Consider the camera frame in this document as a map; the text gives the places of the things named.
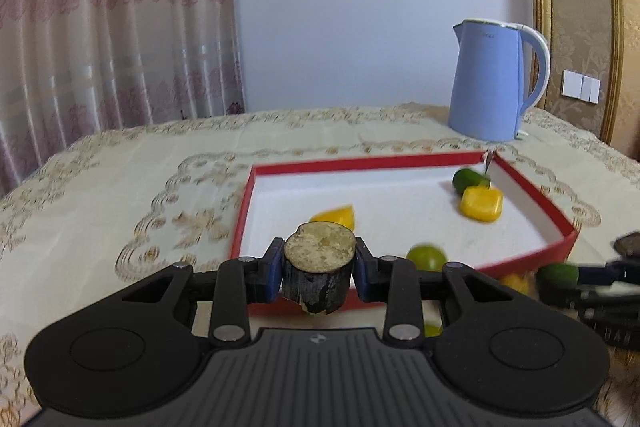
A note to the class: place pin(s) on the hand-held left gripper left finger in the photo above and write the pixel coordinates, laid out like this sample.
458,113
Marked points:
274,267

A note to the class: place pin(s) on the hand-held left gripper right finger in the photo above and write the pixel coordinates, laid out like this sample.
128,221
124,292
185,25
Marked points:
364,269

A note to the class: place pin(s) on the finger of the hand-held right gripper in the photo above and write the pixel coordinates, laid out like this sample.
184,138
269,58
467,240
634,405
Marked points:
607,273
600,302

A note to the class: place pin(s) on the dark eggplant piece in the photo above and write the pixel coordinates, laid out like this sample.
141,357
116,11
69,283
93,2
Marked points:
315,277

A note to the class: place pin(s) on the green cucumber piece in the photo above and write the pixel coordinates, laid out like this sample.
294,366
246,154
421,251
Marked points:
557,274
467,179

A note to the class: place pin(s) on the yellow fruit wedge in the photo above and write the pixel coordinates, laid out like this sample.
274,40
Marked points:
337,216

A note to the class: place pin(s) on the green lime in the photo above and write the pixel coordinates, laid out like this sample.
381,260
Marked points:
425,257

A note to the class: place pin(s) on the red shallow cardboard box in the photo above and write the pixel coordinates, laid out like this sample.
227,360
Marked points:
400,207

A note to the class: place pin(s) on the pale yellow fruit piece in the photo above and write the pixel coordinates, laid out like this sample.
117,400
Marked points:
515,282

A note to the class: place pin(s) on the yellow fruit block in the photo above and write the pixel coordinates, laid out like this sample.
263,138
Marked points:
480,204

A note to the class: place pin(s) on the dark brown phone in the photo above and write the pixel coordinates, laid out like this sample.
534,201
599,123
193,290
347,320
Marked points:
629,244

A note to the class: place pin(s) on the light blue electric kettle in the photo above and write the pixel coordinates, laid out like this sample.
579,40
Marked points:
485,92

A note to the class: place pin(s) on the pink patterned curtain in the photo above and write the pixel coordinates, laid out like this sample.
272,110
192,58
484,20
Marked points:
100,32

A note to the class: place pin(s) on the white wall switch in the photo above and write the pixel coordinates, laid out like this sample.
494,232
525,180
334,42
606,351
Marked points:
580,86

